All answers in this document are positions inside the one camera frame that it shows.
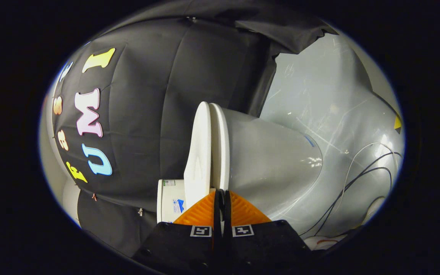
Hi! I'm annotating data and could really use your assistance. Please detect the white floor object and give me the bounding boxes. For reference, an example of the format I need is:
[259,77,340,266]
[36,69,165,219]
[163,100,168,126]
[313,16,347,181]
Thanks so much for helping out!
[304,234,348,251]

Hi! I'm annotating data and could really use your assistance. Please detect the black backdrop cloth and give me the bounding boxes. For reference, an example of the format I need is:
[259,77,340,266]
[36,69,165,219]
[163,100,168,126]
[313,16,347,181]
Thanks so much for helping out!
[52,0,339,258]

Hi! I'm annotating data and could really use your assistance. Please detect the white ceramic toilet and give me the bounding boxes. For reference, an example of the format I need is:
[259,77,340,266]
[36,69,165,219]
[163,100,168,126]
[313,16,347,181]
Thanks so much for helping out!
[157,104,324,230]

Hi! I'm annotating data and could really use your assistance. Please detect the white toilet seat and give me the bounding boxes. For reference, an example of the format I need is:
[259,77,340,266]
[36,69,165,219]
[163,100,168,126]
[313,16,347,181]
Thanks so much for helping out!
[209,103,231,191]

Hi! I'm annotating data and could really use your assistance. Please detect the black cable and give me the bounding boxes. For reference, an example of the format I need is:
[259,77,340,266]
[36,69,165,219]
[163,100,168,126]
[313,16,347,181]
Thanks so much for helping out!
[300,152,402,237]
[314,167,393,236]

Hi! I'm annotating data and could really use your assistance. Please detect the white cable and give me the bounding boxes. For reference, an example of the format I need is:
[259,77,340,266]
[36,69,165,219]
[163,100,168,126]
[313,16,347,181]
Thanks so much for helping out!
[335,142,400,214]

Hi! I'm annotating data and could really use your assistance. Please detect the white toilet lid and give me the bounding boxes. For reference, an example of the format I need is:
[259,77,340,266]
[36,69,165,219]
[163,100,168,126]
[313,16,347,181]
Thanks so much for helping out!
[184,101,212,210]

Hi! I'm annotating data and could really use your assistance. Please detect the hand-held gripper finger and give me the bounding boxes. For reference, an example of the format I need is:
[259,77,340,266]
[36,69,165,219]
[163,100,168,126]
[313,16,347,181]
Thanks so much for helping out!
[132,190,224,275]
[223,190,313,275]

